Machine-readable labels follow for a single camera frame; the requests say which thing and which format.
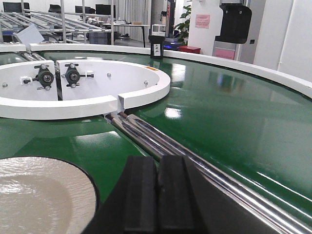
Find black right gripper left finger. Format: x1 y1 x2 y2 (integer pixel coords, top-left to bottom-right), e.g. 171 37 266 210
83 156 156 234

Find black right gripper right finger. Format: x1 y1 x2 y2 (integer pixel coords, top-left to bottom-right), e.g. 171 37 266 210
158 156 277 234

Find beige plate black rim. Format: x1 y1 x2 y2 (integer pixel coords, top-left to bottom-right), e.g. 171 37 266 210
0 156 100 234

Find white shelf cart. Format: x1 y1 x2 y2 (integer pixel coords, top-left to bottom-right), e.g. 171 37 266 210
151 24 166 37

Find steel conveyor rollers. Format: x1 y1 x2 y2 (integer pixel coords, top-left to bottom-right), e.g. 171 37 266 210
19 52 46 61
106 112 312 234

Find right green bearing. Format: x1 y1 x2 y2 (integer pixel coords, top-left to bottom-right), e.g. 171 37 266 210
65 63 94 88

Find green bearing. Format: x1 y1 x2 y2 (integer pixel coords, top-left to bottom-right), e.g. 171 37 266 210
65 63 94 88
33 64 54 91

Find white outer conveyor rim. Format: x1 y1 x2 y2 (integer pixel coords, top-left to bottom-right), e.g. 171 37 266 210
0 43 312 100

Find pink lower notice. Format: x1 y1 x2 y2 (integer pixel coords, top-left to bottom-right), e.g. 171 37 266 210
213 48 235 60

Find red fire extinguisher box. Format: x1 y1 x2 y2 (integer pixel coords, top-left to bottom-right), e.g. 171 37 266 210
178 45 201 54

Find left green bearing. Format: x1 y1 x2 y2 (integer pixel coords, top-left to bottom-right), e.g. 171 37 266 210
33 64 54 91

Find blue lit mobile robot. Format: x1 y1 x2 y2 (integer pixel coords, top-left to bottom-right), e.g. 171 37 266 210
163 37 183 51

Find black sensor box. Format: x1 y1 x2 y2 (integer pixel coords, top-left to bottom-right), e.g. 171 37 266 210
149 35 165 59

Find green potted plant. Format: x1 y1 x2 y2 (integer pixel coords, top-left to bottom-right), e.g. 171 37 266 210
174 0 192 45

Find office desk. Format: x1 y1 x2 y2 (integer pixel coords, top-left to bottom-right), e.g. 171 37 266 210
114 23 151 48

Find far steel conveyor rollers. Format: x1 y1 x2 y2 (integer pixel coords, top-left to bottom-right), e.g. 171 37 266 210
19 52 46 61

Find metal roller rack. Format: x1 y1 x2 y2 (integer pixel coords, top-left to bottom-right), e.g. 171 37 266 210
0 0 114 44

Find white paper card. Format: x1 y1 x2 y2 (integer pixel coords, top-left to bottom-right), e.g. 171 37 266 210
16 24 44 46

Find white inner conveyor ring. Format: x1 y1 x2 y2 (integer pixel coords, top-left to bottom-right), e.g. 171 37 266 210
0 59 171 120

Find pink wall notice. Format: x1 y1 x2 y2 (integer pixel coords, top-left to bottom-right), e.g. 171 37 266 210
195 14 211 29

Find black wall dispenser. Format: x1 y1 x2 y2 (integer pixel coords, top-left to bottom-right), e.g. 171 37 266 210
215 3 252 44

